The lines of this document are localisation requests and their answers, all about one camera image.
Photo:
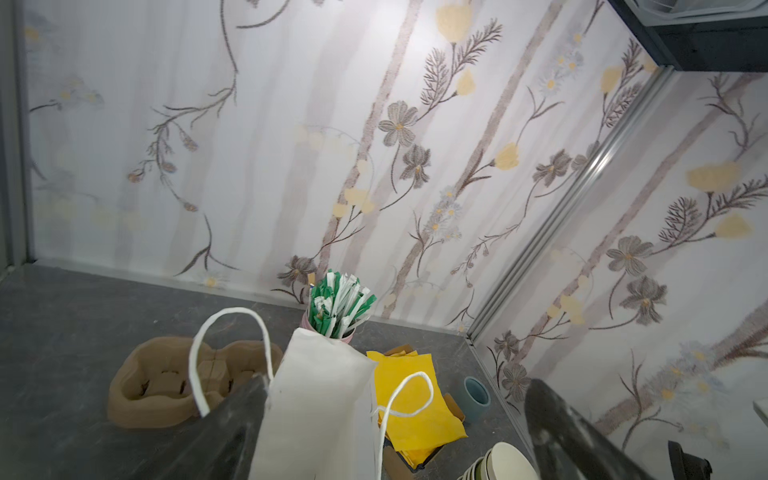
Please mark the white paper gift bag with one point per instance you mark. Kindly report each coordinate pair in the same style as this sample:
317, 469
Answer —
321, 419

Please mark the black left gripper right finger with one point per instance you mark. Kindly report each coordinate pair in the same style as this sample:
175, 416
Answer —
566, 446

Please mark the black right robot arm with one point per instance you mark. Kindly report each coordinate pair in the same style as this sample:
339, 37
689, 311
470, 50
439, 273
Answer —
685, 466

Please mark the yellow paper napkin stack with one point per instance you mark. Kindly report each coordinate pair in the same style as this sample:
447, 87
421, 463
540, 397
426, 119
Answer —
420, 421

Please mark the stacked paper cups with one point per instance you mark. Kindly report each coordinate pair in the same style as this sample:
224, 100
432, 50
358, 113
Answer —
502, 462

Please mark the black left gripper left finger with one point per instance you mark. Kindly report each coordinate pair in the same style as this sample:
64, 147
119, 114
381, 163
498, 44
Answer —
220, 445

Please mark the teal ceramic cup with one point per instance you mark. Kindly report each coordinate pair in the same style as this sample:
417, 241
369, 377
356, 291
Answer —
473, 398

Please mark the brown pulp cup carrier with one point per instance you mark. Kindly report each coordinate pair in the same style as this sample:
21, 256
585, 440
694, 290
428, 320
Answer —
152, 388

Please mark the pink straw holder cup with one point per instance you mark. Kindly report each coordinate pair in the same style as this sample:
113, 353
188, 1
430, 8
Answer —
305, 324

